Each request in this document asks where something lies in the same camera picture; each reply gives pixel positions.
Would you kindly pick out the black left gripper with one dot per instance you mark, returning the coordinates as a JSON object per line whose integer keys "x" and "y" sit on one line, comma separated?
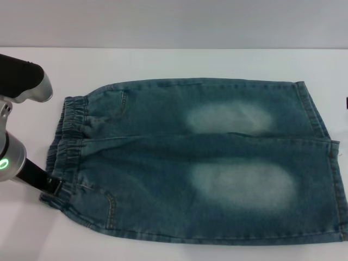
{"x": 32, "y": 176}

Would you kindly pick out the left wrist camera housing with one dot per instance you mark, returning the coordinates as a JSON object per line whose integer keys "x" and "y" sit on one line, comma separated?
{"x": 21, "y": 76}

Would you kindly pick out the blue denim shorts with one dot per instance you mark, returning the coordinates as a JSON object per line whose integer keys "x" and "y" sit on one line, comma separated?
{"x": 190, "y": 168}

